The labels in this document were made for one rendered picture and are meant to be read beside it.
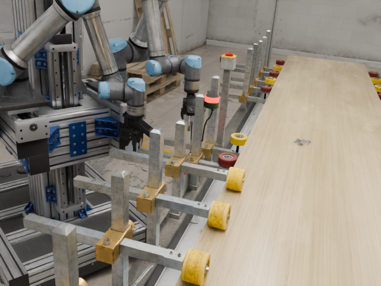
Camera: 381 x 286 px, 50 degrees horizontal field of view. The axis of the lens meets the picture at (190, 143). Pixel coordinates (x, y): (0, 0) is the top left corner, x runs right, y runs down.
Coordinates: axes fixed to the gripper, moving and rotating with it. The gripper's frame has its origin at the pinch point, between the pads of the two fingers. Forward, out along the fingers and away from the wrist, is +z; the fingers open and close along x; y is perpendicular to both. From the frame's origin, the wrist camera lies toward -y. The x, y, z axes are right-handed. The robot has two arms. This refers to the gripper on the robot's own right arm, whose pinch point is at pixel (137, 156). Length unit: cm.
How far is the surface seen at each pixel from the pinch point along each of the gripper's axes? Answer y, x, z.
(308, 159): -74, -13, -10
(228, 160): -42.2, 3.8, -9.4
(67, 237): -27, 97, -31
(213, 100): -31.6, -1.2, -32.0
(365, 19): -159, -765, -16
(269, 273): -66, 66, -10
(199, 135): -27.4, -2.2, -15.1
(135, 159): -10.5, 26.5, -12.6
